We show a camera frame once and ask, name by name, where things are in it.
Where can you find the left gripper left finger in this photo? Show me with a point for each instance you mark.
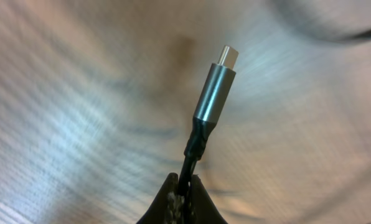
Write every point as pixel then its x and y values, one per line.
pixel 156 213

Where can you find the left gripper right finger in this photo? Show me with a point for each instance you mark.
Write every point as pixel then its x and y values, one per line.
pixel 202 208

